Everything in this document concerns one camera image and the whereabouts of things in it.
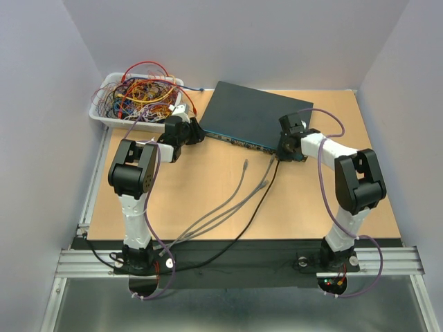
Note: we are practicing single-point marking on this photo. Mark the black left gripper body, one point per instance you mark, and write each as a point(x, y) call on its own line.
point(183, 138)

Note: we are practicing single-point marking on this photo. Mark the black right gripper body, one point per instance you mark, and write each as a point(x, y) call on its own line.
point(284, 151)

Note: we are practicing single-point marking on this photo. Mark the teal network switch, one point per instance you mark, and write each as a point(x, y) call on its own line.
point(254, 119)

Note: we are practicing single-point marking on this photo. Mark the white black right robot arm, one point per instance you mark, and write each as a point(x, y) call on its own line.
point(358, 181)

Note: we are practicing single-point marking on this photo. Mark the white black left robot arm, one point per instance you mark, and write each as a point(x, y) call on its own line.
point(132, 175)

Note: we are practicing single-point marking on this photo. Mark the white plastic basket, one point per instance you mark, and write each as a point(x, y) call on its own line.
point(144, 100)

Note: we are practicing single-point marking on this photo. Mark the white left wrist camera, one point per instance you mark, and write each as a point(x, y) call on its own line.
point(182, 111)

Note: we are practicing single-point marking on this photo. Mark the grey ethernet cable short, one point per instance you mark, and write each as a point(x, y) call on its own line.
point(213, 218)

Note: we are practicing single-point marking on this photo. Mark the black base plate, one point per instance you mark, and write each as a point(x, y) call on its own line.
point(239, 264)

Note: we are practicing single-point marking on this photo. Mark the aluminium frame rail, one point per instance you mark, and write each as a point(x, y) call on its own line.
point(78, 263)

